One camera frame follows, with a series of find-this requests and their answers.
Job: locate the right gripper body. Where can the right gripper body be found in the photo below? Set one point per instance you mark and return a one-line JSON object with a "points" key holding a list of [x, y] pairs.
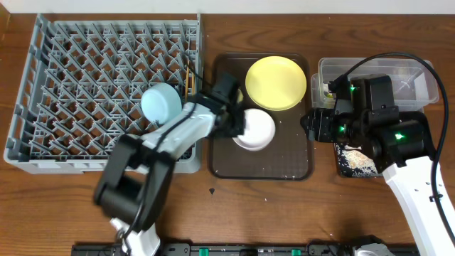
{"points": [[330, 129]]}

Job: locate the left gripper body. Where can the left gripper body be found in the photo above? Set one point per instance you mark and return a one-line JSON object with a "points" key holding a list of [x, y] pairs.
{"points": [[234, 123]]}

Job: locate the white bowl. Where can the white bowl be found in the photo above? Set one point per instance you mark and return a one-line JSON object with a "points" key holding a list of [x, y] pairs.
{"points": [[259, 130]]}

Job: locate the green orange snack wrapper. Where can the green orange snack wrapper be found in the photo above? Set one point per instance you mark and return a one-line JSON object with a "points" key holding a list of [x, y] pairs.
{"points": [[326, 92]]}

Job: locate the light blue bowl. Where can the light blue bowl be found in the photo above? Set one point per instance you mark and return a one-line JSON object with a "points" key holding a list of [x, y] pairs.
{"points": [[161, 103]]}

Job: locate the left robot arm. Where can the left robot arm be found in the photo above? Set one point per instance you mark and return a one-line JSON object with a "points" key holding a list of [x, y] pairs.
{"points": [[134, 184]]}

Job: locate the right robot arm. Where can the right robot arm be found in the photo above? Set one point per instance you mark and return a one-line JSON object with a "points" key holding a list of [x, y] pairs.
{"points": [[365, 117]]}

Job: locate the black waste tray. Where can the black waste tray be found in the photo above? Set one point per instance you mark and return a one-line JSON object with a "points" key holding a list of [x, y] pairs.
{"points": [[383, 146]]}

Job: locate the dark brown serving tray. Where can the dark brown serving tray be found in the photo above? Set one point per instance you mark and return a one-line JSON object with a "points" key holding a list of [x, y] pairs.
{"points": [[289, 155]]}

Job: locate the yellow round plate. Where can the yellow round plate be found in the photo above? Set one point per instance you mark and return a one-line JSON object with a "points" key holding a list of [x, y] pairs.
{"points": [[276, 83]]}

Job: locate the spilled rice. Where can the spilled rice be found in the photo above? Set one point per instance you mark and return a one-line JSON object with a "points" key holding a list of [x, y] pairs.
{"points": [[352, 163]]}

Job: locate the clear plastic bin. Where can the clear plastic bin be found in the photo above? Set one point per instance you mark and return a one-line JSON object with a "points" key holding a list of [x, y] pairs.
{"points": [[414, 87]]}

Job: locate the grey plastic dish rack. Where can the grey plastic dish rack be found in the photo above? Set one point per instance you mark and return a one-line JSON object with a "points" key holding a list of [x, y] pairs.
{"points": [[82, 84]]}

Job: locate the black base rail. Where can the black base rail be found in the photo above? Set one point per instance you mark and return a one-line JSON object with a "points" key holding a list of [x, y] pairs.
{"points": [[181, 249]]}

